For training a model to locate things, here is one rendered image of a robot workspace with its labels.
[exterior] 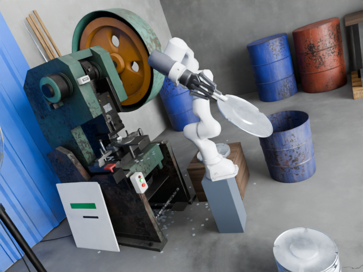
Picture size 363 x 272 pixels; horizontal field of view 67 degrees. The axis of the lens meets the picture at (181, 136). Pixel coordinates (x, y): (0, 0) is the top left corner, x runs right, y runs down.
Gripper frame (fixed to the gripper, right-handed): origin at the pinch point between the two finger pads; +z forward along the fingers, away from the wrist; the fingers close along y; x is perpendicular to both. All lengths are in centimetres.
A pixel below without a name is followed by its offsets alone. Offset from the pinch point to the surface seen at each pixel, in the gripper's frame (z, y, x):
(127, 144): -42, -82, 31
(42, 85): -101, -57, 7
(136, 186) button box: -18, -90, 8
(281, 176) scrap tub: 74, -66, 80
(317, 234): 79, -36, -3
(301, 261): 73, -42, -20
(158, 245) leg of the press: 16, -130, 6
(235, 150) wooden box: 32, -69, 81
